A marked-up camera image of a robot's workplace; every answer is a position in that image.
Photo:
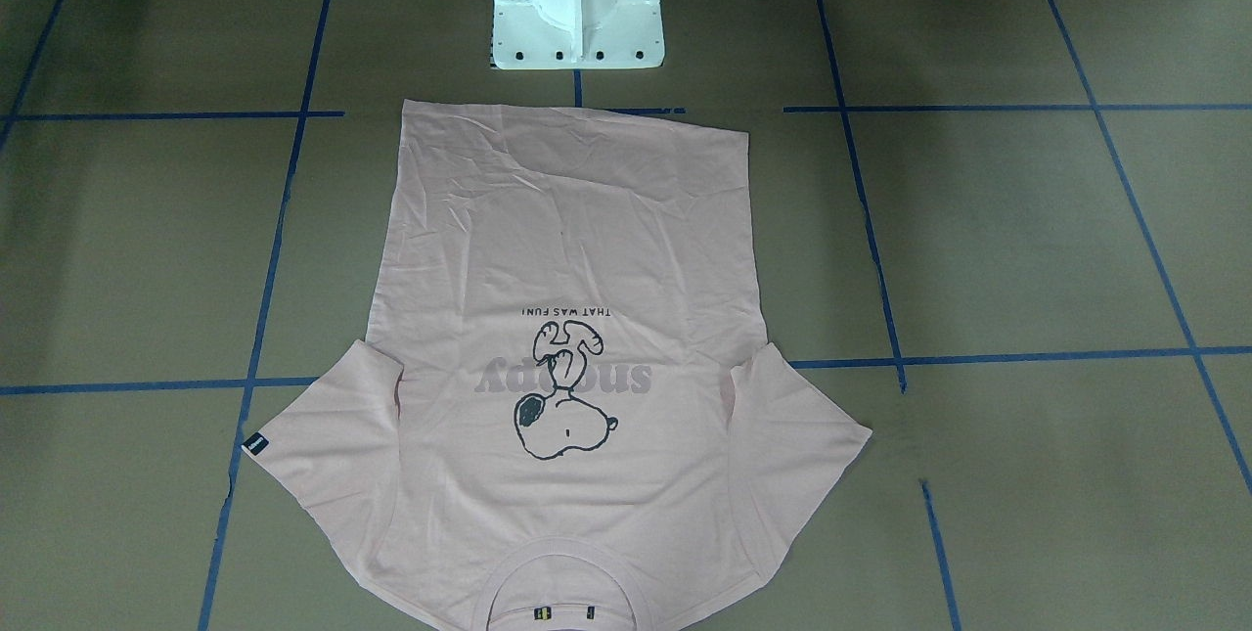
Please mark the pink Snoopy t-shirt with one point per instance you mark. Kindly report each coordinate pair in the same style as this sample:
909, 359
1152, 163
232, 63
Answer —
565, 413

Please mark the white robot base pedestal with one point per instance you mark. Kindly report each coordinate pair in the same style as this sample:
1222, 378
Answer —
577, 34

